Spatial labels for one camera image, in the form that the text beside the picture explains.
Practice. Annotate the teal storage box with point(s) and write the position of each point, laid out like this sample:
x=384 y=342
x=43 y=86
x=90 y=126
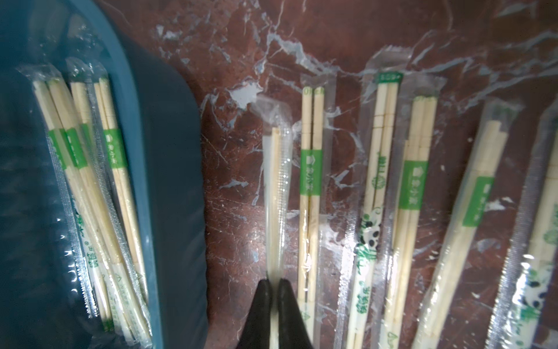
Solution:
x=42 y=290

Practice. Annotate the chopstick pair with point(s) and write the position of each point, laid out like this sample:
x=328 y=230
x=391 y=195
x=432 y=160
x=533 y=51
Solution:
x=469 y=207
x=318 y=96
x=277 y=142
x=414 y=114
x=530 y=261
x=363 y=280

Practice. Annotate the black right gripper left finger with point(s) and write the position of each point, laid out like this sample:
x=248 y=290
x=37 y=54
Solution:
x=256 y=331

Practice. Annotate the wrapped chopsticks in box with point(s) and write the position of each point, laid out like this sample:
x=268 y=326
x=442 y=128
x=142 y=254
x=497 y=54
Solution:
x=87 y=151
x=74 y=200
x=93 y=95

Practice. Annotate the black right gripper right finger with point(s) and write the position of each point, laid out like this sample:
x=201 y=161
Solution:
x=292 y=333

